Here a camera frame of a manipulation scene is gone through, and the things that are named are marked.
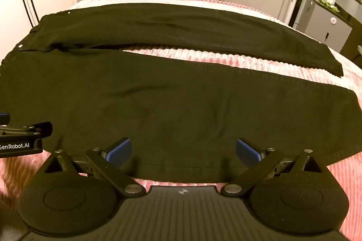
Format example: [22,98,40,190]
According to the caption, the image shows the black pants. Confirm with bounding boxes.
[0,3,359,183]

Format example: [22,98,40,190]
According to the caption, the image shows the pink ribbed blanket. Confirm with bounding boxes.
[0,0,362,233]

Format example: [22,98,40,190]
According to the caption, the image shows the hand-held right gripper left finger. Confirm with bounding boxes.
[40,137,146,198]

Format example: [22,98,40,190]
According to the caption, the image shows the green leafy item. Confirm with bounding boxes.
[319,0,340,12]

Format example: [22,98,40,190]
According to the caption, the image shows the grey mini fridge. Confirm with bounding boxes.
[294,0,355,53]

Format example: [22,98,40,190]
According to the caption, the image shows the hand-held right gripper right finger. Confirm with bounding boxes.
[222,138,326,198]

